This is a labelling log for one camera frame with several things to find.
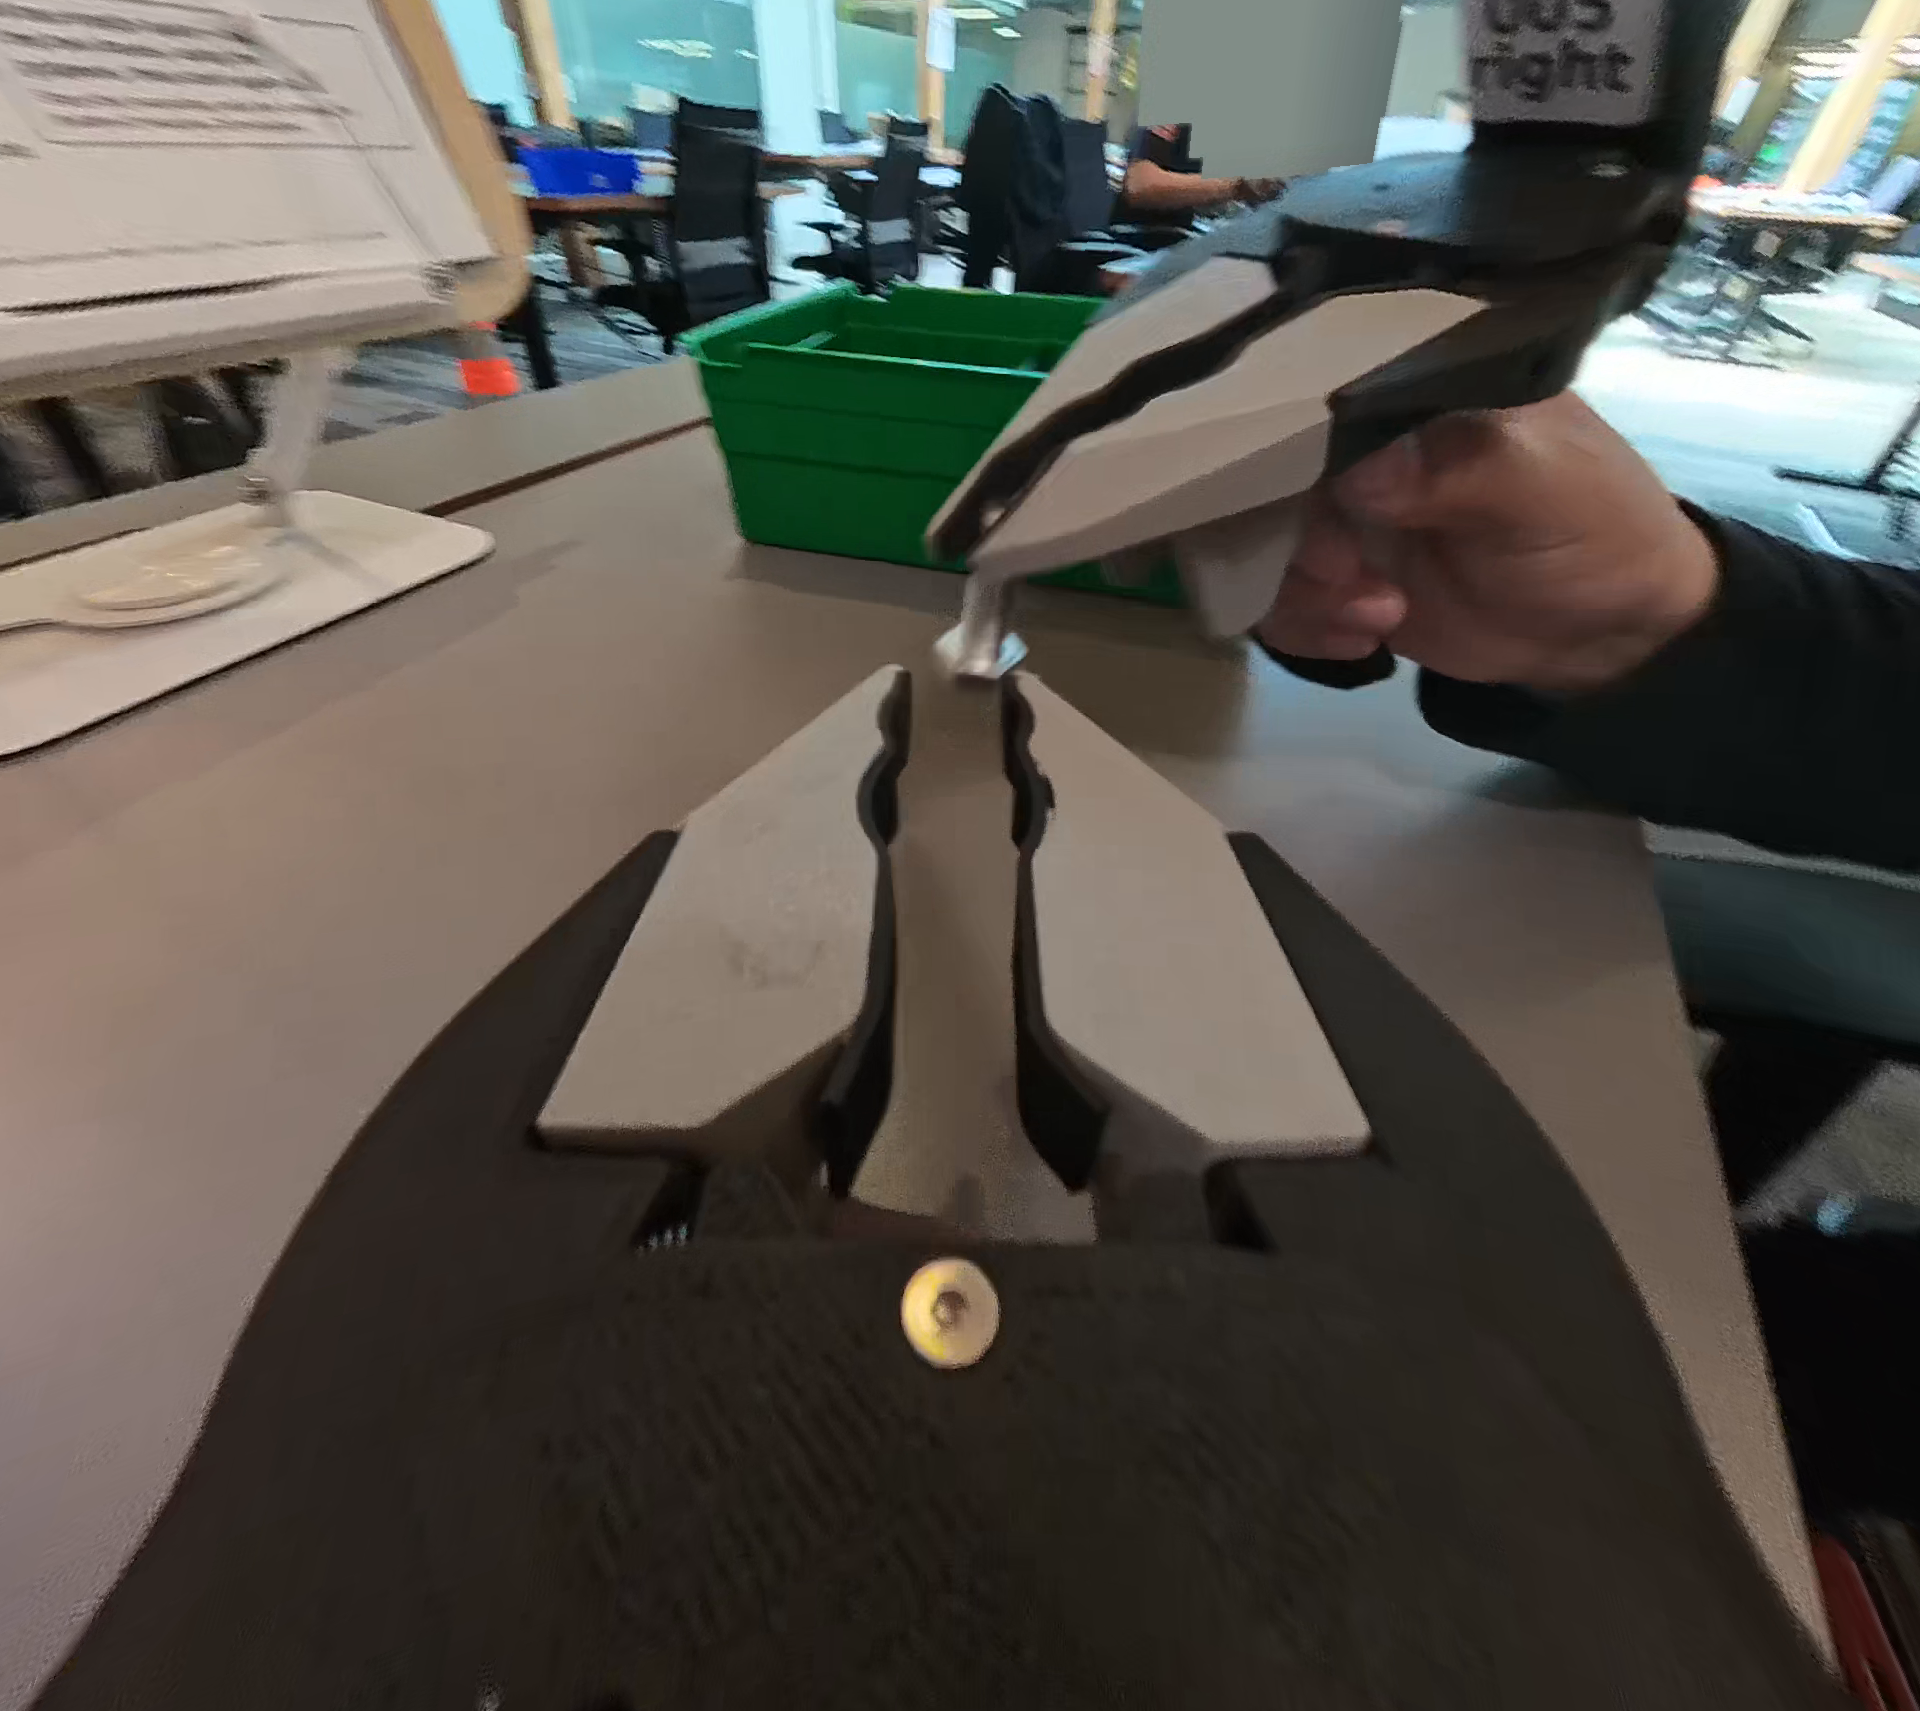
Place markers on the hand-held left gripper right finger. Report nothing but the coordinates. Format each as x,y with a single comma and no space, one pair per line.
1185,977

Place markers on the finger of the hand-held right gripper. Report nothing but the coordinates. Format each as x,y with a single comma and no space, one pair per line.
1200,438
1117,346

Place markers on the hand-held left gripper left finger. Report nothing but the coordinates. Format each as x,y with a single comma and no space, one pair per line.
719,977

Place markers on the green plastic bin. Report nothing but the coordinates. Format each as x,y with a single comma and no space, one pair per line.
840,467

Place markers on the person's right forearm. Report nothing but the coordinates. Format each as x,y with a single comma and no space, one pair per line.
1800,693

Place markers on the person's right hand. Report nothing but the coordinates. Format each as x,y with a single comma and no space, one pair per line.
1529,557

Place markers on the black hanging jacket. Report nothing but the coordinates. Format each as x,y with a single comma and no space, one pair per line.
1012,181

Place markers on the black office chair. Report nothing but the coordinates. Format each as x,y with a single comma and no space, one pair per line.
885,196
719,213

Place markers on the small blue bin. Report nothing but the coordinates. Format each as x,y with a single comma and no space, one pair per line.
579,171

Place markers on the orange traffic cone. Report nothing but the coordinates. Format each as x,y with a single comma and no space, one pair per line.
486,372

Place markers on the printed instruction sheet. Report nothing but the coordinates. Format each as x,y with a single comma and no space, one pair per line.
180,167

